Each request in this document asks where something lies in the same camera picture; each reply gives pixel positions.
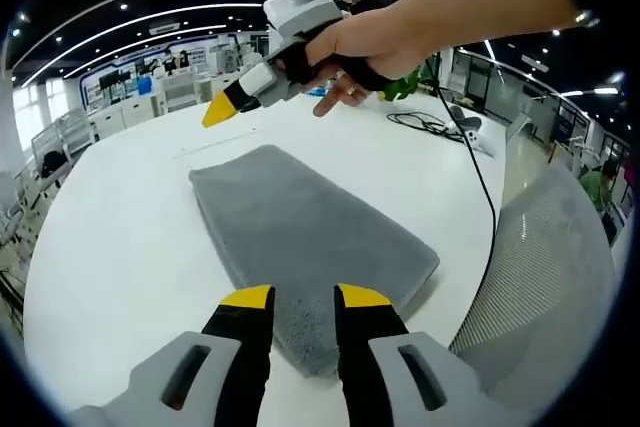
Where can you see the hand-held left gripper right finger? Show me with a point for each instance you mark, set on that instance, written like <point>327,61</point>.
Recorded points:
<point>380,367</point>

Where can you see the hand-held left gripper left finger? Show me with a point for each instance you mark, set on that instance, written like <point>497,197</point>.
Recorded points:
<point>225,372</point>

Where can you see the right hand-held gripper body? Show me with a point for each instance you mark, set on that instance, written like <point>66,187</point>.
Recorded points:
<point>305,7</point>

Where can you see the grey towel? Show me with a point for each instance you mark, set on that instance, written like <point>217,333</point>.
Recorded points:
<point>300,227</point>

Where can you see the person's right hand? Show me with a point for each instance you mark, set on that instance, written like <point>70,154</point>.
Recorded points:
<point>370,42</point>

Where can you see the blue packet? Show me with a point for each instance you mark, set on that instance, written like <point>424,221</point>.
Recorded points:
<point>317,91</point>

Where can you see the blue bin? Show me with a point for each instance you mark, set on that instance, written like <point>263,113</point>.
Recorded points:
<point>144,86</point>

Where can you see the potted green plant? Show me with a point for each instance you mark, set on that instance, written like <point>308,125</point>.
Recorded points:
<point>400,87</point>

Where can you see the white table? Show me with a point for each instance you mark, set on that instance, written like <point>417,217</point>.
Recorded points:
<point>125,247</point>

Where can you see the grey mesh chair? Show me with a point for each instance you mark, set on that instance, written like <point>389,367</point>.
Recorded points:
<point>540,272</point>

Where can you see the white plug adapter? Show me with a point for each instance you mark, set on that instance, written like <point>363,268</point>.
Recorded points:
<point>479,139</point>

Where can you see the black bag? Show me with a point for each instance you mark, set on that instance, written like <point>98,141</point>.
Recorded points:
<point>52,164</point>

